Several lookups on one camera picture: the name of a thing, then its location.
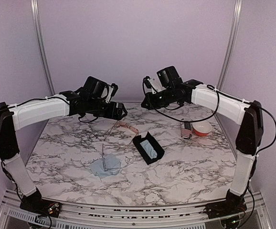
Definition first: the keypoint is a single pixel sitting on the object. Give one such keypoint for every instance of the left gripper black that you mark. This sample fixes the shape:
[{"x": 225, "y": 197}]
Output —
[{"x": 117, "y": 115}]

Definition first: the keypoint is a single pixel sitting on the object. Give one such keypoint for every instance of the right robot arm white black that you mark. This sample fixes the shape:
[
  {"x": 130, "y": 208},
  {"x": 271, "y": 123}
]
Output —
[{"x": 247, "y": 115}]

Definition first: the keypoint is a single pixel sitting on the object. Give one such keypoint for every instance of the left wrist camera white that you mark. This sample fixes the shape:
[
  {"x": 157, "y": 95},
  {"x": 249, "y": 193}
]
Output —
[{"x": 109, "y": 92}]

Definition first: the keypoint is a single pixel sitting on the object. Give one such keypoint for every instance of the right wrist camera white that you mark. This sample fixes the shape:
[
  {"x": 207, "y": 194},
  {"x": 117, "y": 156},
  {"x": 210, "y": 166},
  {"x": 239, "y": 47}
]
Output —
[{"x": 151, "y": 84}]

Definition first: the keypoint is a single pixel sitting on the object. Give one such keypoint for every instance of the blue cleaning cloth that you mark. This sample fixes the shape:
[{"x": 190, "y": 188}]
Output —
[
  {"x": 148, "y": 151},
  {"x": 97, "y": 168}
]

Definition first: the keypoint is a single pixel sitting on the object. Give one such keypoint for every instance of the orange white bowl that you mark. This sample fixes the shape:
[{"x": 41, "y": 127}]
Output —
[{"x": 202, "y": 128}]

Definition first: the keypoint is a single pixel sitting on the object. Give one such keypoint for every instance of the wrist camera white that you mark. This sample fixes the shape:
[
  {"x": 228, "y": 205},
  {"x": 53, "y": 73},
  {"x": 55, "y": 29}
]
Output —
[
  {"x": 109, "y": 92},
  {"x": 151, "y": 84}
]

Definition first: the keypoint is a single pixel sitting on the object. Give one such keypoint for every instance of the striped flag glasses pouch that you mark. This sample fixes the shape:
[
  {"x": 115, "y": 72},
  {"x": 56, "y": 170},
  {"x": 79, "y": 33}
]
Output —
[{"x": 185, "y": 129}]

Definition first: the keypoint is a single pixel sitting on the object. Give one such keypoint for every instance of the right aluminium frame post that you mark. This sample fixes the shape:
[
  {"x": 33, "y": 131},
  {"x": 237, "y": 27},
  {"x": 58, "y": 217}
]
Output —
[{"x": 231, "y": 43}]

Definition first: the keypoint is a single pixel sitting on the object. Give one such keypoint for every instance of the black glasses case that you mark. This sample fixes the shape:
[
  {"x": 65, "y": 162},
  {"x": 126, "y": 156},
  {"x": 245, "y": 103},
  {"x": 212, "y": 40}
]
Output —
[{"x": 155, "y": 144}]

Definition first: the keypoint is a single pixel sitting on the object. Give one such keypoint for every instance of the left aluminium frame post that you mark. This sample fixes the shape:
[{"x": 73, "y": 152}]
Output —
[{"x": 39, "y": 37}]

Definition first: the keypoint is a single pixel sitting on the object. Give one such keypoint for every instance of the aluminium frame post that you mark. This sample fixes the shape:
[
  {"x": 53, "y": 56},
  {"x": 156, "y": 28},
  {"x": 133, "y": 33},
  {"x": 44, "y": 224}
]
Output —
[
  {"x": 39, "y": 37},
  {"x": 231, "y": 43}
]

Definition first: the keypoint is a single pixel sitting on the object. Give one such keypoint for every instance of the clear purple lens sunglasses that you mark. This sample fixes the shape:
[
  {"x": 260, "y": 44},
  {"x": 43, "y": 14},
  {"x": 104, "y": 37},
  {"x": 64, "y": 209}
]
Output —
[{"x": 113, "y": 162}]

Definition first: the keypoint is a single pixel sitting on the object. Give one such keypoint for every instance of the front aluminium rail base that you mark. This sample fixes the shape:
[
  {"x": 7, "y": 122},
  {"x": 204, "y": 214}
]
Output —
[{"x": 199, "y": 215}]

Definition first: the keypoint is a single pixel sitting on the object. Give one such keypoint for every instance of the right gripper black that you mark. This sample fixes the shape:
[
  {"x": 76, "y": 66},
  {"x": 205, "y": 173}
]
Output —
[{"x": 151, "y": 105}]

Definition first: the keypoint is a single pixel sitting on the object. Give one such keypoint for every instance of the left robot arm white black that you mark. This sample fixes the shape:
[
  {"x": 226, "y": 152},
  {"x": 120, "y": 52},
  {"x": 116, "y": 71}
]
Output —
[{"x": 21, "y": 124}]

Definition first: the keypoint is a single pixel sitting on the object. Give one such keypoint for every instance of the pink frame sunglasses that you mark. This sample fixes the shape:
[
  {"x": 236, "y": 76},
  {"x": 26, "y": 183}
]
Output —
[{"x": 121, "y": 132}]

